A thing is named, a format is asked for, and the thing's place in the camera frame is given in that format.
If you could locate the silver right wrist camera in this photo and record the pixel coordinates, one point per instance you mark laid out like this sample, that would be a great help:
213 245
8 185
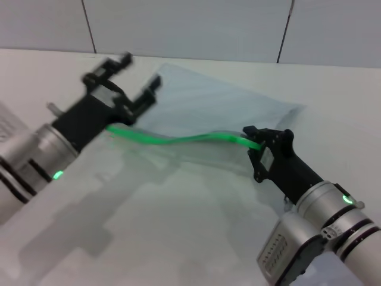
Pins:
276 247

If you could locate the clear document bag green zipper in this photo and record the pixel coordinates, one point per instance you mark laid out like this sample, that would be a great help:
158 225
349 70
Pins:
178 140

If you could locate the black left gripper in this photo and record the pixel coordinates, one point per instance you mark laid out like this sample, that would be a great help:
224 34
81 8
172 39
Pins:
86 119

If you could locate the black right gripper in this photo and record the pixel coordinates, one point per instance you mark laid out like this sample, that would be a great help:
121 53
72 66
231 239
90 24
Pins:
291 172

